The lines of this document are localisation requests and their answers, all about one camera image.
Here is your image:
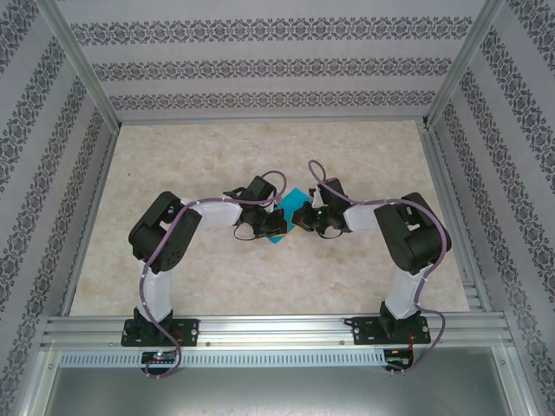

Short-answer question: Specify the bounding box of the grey sheet metal panel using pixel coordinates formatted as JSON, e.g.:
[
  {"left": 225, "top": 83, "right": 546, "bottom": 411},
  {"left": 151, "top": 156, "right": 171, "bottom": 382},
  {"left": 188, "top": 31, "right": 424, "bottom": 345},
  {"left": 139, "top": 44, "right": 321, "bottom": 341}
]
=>
[{"left": 12, "top": 348, "right": 545, "bottom": 416}]

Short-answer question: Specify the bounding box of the aluminium frame cross beam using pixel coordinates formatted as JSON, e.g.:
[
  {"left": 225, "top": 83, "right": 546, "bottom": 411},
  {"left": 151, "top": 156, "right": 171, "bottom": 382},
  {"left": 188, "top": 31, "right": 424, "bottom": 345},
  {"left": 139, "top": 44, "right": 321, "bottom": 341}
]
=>
[{"left": 115, "top": 115, "right": 428, "bottom": 127}]

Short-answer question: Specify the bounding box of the aluminium mounting rail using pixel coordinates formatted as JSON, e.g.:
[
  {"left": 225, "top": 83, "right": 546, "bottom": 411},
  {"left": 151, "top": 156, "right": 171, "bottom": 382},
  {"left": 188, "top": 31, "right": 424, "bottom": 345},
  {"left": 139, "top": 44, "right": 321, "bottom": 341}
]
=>
[{"left": 41, "top": 314, "right": 517, "bottom": 351}]

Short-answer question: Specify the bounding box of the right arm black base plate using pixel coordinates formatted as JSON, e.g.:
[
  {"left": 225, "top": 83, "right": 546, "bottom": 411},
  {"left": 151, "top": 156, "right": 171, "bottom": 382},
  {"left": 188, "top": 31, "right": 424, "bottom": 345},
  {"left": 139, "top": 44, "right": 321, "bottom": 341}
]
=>
[{"left": 350, "top": 315, "right": 433, "bottom": 346}]

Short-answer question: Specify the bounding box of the slotted grey cable duct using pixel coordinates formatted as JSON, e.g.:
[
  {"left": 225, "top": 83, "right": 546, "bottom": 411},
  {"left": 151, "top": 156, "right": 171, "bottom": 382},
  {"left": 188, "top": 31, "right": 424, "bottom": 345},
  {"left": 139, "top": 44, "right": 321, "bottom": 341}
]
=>
[{"left": 58, "top": 348, "right": 388, "bottom": 368}]

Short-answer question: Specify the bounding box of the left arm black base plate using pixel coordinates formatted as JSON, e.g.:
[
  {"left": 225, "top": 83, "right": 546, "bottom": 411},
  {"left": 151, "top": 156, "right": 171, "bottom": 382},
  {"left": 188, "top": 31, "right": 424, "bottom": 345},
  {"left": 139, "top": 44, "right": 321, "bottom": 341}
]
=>
[{"left": 121, "top": 318, "right": 200, "bottom": 347}]

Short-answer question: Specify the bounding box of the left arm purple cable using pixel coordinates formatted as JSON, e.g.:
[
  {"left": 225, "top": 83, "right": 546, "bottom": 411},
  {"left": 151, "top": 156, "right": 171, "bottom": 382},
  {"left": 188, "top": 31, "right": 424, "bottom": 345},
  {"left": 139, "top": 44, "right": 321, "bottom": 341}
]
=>
[{"left": 138, "top": 168, "right": 291, "bottom": 380}]

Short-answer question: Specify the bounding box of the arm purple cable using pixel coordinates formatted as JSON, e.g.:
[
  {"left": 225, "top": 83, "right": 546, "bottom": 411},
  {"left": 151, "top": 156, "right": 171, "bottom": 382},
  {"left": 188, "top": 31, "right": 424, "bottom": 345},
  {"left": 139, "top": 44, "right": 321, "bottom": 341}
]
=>
[
  {"left": 306, "top": 159, "right": 452, "bottom": 376},
  {"left": 138, "top": 168, "right": 291, "bottom": 380}
]

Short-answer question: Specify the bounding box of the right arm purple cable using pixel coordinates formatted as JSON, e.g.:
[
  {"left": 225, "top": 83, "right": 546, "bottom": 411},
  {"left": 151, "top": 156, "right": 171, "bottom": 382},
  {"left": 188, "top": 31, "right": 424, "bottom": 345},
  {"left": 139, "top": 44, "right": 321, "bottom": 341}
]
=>
[{"left": 306, "top": 159, "right": 452, "bottom": 376}]

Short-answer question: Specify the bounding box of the aluminium frame post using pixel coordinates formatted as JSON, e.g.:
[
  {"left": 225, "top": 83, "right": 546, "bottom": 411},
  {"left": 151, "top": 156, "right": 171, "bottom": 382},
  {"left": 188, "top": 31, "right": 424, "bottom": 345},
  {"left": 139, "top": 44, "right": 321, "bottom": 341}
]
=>
[
  {"left": 422, "top": 0, "right": 508, "bottom": 131},
  {"left": 34, "top": 0, "right": 122, "bottom": 133}
]

